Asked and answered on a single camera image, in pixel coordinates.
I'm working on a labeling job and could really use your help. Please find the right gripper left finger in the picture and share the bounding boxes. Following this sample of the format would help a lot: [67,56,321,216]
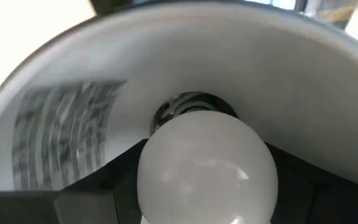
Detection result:
[0,139,150,224]

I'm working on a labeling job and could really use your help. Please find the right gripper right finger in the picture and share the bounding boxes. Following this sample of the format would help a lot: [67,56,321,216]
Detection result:
[264,142,358,224]

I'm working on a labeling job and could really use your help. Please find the white frosted lightbulb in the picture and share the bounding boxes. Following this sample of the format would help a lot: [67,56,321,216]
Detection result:
[137,109,279,224]

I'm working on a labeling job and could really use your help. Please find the black desk lamp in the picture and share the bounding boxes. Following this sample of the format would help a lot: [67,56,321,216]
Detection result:
[0,0,358,191]

